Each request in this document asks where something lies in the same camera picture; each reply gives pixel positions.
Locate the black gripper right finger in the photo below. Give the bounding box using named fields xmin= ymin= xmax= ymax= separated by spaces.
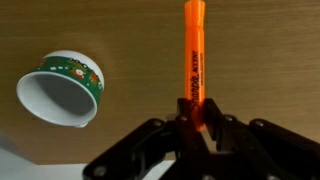
xmin=203 ymin=97 xmax=320 ymax=180

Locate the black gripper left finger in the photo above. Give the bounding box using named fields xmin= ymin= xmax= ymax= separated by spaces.
xmin=82 ymin=97 xmax=212 ymax=180

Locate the orange sharpie highlighter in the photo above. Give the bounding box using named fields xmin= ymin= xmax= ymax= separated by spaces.
xmin=183 ymin=0 xmax=207 ymax=132

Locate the white cup with green band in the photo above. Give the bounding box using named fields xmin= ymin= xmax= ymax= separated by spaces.
xmin=15 ymin=49 xmax=105 ymax=129

